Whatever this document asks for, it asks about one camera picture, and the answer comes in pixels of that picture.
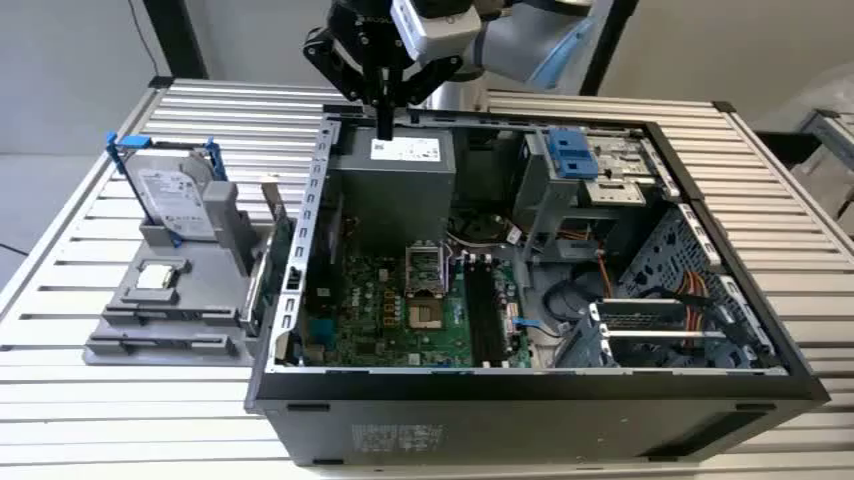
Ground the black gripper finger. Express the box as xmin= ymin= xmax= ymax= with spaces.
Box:
xmin=385 ymin=56 xmax=466 ymax=140
xmin=300 ymin=28 xmax=387 ymax=140

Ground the black RAM slot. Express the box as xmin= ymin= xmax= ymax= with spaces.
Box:
xmin=481 ymin=253 xmax=513 ymax=369
xmin=465 ymin=253 xmax=494 ymax=369

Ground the grey power supply unit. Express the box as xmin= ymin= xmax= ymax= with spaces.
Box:
xmin=330 ymin=124 xmax=459 ymax=251

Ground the blue plastic drive latch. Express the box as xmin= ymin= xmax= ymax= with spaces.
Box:
xmin=546 ymin=128 xmax=599 ymax=179

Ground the black cooler fan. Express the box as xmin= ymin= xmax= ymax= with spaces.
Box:
xmin=450 ymin=209 xmax=529 ymax=246

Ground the green graphics card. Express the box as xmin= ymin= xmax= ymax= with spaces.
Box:
xmin=243 ymin=182 xmax=299 ymax=339

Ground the hard disk in blue carrier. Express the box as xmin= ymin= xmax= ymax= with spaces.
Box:
xmin=106 ymin=130 xmax=228 ymax=249

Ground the silver drive bay cage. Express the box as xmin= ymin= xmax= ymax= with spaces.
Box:
xmin=519 ymin=127 xmax=669 ymax=261

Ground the thin locking lever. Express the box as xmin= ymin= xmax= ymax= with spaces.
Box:
xmin=439 ymin=247 xmax=462 ymax=299

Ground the metal socket cover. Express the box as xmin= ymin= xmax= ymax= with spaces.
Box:
xmin=405 ymin=241 xmax=447 ymax=296

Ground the CPU socket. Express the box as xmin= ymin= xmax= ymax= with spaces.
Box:
xmin=406 ymin=297 xmax=447 ymax=331

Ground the grey parts rack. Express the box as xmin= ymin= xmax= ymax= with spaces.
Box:
xmin=83 ymin=182 xmax=275 ymax=366

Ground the green motherboard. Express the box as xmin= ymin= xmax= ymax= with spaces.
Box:
xmin=296 ymin=252 xmax=535 ymax=369

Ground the silver CPU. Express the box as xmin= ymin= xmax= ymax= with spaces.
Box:
xmin=135 ymin=264 xmax=176 ymax=291

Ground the perforated metal disk bay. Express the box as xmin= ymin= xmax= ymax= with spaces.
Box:
xmin=553 ymin=297 xmax=782 ymax=369

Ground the clear plastic wrap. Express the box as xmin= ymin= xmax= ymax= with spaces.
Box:
xmin=753 ymin=64 xmax=854 ymax=136

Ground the black open PC case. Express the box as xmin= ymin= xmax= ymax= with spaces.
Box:
xmin=243 ymin=102 xmax=833 ymax=469

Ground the black frame post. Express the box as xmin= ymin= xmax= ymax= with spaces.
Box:
xmin=579 ymin=0 xmax=639 ymax=96
xmin=143 ymin=0 xmax=210 ymax=80

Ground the single orange wire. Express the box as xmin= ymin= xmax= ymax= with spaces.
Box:
xmin=597 ymin=249 xmax=615 ymax=301

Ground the coiled black wire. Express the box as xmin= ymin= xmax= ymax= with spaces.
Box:
xmin=543 ymin=264 xmax=602 ymax=326

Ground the orange wire bundle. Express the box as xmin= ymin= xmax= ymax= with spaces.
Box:
xmin=673 ymin=269 xmax=713 ymax=351

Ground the aluminium frame shelf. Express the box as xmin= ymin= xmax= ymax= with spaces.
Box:
xmin=790 ymin=107 xmax=854 ymax=221

